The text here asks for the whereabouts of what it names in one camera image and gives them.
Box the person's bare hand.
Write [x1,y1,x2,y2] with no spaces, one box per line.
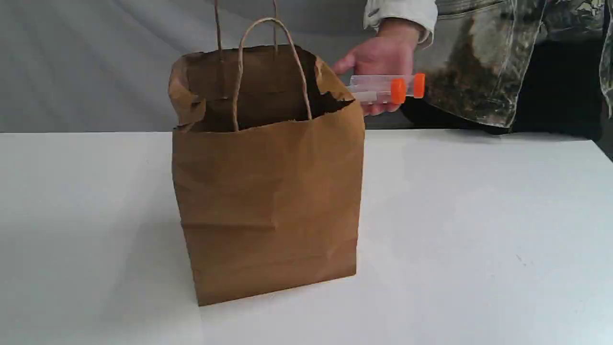
[333,18,425,76]

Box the clear tube orange cap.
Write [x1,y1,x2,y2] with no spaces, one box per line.
[348,78,408,105]
[348,73,426,99]

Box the brown paper bag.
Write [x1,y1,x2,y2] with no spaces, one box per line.
[167,16,365,306]

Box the camouflage jacket person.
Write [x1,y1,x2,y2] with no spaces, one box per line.
[363,0,612,140]

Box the grey backdrop cloth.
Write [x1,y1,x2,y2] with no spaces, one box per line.
[0,0,417,134]

